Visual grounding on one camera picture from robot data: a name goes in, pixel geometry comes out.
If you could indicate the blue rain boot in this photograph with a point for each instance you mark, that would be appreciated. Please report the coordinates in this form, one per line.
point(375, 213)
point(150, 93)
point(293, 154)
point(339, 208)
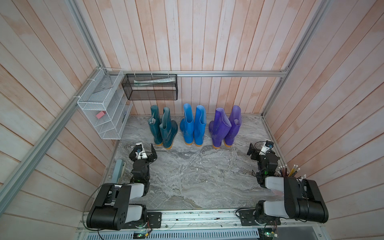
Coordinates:
point(187, 124)
point(200, 125)

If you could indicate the pencils bundle in cup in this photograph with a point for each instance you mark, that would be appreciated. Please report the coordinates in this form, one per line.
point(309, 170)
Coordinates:
point(289, 171)

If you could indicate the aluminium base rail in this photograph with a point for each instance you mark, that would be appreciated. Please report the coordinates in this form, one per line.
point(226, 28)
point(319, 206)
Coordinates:
point(212, 224)

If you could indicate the horizontal aluminium bar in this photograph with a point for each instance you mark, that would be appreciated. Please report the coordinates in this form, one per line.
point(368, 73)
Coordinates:
point(211, 74)

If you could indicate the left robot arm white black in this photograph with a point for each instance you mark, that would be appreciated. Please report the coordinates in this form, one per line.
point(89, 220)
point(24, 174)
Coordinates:
point(111, 209)

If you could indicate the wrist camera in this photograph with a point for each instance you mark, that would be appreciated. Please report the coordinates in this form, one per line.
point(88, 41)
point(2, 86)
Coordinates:
point(266, 148)
point(139, 152)

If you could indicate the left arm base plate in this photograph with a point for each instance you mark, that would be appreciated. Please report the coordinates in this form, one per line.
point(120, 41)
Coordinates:
point(151, 220)

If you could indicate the black wire mesh basket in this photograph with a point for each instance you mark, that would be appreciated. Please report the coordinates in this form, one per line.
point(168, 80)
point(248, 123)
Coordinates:
point(150, 87)

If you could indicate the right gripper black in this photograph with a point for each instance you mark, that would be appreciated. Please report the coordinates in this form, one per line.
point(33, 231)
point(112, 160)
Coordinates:
point(251, 150)

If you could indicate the teal rain boot with paper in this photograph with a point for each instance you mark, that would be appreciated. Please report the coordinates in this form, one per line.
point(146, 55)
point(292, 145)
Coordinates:
point(154, 123)

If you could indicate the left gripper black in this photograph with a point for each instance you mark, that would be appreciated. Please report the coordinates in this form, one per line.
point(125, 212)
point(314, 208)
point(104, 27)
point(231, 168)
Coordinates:
point(151, 157)

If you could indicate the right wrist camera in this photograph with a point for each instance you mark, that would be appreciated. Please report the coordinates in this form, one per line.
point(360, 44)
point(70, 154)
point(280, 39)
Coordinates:
point(266, 148)

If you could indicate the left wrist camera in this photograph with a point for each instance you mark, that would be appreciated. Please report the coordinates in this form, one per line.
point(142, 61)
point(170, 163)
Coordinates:
point(139, 152)

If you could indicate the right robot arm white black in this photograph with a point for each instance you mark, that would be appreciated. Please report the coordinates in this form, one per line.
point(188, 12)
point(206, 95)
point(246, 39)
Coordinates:
point(302, 201)

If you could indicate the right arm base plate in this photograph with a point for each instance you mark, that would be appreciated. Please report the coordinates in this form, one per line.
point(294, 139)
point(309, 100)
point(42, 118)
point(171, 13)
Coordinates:
point(250, 217)

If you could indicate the white wire mesh shelf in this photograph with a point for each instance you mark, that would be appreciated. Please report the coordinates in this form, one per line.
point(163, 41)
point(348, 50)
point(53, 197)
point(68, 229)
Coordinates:
point(105, 93)

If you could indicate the teal flat object at wall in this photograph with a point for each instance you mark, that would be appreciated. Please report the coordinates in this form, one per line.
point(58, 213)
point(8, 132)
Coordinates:
point(118, 171)

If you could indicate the pink eraser block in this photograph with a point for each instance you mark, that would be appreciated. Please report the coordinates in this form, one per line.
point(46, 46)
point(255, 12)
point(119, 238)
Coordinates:
point(100, 114)

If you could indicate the purple rain boot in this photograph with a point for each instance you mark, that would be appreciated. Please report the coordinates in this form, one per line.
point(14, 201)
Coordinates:
point(219, 127)
point(236, 122)

